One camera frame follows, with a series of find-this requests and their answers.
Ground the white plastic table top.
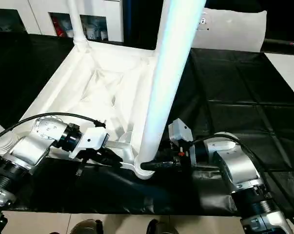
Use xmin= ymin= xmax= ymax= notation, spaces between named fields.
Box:
xmin=0 ymin=41 xmax=162 ymax=181

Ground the white plastic table leg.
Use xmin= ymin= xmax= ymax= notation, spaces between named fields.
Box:
xmin=67 ymin=0 xmax=91 ymax=54
xmin=138 ymin=0 xmax=208 ymax=167
xmin=0 ymin=116 xmax=18 ymax=157

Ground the dark robot right foot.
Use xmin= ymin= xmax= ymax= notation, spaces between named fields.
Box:
xmin=146 ymin=218 xmax=179 ymax=234

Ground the dark robot foot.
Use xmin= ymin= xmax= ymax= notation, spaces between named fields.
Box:
xmin=70 ymin=218 xmax=104 ymax=234
xmin=146 ymin=218 xmax=179 ymax=234

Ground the dark robot left foot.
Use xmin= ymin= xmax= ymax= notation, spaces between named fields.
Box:
xmin=70 ymin=218 xmax=104 ymax=234

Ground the black work mat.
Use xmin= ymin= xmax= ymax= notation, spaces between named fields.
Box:
xmin=0 ymin=31 xmax=294 ymax=217

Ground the white flat board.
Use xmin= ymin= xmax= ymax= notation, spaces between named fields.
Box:
xmin=264 ymin=51 xmax=294 ymax=98

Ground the red bottle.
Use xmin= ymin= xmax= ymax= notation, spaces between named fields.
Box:
xmin=53 ymin=17 xmax=64 ymax=38

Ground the black box with gold label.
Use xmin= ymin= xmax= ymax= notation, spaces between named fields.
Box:
xmin=122 ymin=0 xmax=167 ymax=51

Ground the dark low table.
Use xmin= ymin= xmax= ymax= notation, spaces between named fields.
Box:
xmin=260 ymin=37 xmax=294 ymax=54

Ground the white glass-door cabinet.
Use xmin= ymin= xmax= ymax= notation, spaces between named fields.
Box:
xmin=0 ymin=0 xmax=125 ymax=46

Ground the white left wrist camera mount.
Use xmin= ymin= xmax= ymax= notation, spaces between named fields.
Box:
xmin=68 ymin=127 xmax=111 ymax=161

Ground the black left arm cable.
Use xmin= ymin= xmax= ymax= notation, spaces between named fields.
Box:
xmin=0 ymin=112 xmax=106 ymax=145

